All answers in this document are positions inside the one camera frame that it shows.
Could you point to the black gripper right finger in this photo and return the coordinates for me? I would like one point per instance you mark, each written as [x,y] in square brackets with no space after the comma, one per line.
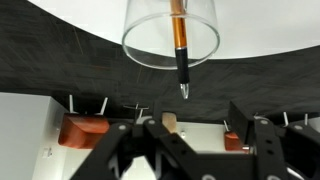
[266,146]

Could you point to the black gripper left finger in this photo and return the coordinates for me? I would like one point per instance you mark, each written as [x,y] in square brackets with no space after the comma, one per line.
[166,143]

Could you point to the orange and black pen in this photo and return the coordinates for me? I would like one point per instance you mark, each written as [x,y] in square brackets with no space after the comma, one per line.
[180,33]

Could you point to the clear glass cup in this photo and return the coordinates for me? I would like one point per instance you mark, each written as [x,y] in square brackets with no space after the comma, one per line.
[150,33]

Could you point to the beige cylindrical stool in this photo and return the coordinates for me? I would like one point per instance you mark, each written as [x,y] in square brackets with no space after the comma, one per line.
[169,122]

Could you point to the chair with white legs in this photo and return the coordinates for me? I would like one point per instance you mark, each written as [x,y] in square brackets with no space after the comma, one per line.
[285,119]

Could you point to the orange block right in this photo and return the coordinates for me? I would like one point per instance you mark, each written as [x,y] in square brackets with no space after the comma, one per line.
[233,141]

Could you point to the small orange lounge sofa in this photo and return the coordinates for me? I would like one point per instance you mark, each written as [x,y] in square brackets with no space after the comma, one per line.
[83,133]

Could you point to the white robot station cabinet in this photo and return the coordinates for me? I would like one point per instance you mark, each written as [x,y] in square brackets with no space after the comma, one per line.
[20,133]

